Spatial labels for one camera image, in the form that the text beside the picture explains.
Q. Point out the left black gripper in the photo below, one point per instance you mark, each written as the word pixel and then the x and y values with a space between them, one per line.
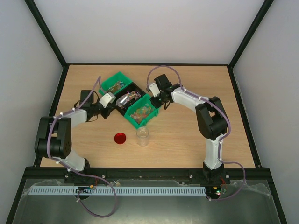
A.
pixel 109 108

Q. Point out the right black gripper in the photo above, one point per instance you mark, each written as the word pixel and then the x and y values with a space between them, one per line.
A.
pixel 155 101

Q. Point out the green bin star candies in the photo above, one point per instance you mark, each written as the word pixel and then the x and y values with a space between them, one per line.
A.
pixel 141 112

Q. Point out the metal candy scoop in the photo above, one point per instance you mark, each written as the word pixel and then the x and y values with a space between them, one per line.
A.
pixel 123 100

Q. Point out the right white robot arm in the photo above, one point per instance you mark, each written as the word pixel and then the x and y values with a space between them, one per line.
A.
pixel 211 117

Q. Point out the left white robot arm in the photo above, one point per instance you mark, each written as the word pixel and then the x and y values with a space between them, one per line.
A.
pixel 54 138

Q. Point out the green bin wrapped candies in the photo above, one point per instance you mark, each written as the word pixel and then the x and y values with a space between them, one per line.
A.
pixel 115 83

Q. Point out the black bin lollipops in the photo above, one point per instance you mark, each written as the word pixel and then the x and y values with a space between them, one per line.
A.
pixel 132 88

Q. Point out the red jar lid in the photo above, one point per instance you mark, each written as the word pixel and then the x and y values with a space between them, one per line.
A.
pixel 120 138

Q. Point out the clear glass jar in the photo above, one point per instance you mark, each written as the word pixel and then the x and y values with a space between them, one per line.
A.
pixel 142 135

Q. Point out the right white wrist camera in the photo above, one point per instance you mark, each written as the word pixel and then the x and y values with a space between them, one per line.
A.
pixel 153 88

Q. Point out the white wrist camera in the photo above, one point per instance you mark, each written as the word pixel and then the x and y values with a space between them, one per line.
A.
pixel 107 98
pixel 153 88

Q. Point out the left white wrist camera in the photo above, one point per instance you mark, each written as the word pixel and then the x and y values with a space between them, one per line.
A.
pixel 107 98

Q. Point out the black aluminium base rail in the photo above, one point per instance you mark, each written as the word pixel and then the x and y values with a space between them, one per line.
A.
pixel 181 175

